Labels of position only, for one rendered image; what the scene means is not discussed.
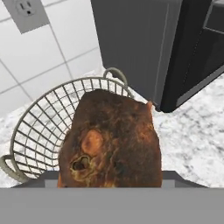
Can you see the grey microwave oven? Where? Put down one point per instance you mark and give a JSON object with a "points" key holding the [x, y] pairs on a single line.
{"points": [[151, 43]]}

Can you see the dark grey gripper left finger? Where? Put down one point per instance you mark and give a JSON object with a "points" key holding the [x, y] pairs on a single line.
{"points": [[48, 179]]}

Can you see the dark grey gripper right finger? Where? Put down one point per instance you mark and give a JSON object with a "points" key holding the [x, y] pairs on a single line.
{"points": [[175, 180]]}

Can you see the grey wall power outlet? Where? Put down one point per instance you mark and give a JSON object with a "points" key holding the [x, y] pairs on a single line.
{"points": [[26, 11]]}

